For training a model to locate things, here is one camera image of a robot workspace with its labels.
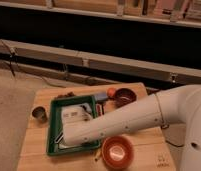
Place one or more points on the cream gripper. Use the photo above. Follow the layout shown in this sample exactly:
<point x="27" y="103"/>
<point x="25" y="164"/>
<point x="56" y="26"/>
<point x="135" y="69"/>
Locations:
<point x="76" y="113"/>

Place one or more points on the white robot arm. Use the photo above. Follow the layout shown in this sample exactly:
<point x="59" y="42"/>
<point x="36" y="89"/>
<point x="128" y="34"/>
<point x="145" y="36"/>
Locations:
<point x="177" y="105"/>

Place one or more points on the small metal cup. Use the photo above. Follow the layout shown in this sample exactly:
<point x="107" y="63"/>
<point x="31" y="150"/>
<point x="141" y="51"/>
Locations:
<point x="39" y="113"/>

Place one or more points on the dark brown scrubber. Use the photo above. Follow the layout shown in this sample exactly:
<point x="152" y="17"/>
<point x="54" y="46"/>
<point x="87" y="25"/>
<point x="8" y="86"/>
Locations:
<point x="70" y="94"/>

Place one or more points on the red marker pen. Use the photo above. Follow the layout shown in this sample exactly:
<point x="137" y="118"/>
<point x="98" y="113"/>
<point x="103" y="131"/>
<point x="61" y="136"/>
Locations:
<point x="100" y="109"/>

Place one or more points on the green plastic tray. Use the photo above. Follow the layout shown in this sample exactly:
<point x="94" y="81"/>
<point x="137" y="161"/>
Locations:
<point x="56" y="126"/>

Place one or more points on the blue-grey block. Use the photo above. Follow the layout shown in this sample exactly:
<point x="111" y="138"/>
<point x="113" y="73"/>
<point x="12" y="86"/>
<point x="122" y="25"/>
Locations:
<point x="101" y="97"/>

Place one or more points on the orange ball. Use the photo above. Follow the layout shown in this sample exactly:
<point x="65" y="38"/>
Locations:
<point x="110" y="92"/>

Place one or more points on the yellow small item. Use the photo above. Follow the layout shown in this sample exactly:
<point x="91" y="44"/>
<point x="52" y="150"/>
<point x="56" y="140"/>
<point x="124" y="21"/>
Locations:
<point x="98" y="156"/>

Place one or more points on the dark maroon bowl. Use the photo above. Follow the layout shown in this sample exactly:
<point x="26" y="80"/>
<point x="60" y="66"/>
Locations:
<point x="124" y="96"/>

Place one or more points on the orange-brown bowl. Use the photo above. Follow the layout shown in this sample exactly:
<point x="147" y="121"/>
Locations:
<point x="117" y="152"/>

